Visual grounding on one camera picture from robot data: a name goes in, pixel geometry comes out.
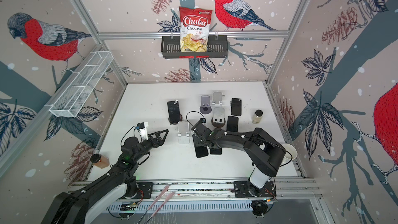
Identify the black phone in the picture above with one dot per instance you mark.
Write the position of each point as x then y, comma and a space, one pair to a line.
200, 149
215, 151
174, 112
236, 107

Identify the black wall basket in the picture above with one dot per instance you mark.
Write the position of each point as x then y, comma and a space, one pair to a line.
217, 47

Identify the white mug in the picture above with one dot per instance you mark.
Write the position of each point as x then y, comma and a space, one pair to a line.
290, 155

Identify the round wooden phone stand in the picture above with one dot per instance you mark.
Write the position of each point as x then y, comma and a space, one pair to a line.
218, 119

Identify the white wire mesh basket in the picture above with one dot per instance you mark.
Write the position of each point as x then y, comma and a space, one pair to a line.
73, 98

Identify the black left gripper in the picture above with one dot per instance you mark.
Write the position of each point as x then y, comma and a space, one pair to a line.
159, 142

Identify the pink tongs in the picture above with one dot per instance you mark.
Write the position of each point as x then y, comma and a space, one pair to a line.
169, 196

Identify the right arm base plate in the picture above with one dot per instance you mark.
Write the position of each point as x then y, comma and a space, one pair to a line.
245, 189

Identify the green phone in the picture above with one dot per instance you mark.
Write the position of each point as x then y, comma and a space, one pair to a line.
232, 124

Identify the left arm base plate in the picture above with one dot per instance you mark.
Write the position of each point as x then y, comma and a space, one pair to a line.
139, 190

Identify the brown bottle at left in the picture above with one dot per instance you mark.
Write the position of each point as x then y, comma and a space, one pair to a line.
100, 161

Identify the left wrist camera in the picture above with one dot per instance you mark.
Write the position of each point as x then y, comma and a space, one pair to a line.
142, 129

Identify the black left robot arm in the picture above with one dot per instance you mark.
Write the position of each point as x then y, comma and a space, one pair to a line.
85, 205

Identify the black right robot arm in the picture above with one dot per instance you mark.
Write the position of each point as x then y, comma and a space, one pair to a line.
266, 153

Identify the red cassava chips bag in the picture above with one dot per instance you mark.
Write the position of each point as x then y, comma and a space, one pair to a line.
194, 29

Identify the small glass jar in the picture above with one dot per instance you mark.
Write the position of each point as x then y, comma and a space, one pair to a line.
257, 117

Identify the white phone stand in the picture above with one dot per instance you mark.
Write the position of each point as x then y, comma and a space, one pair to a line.
217, 98
183, 129

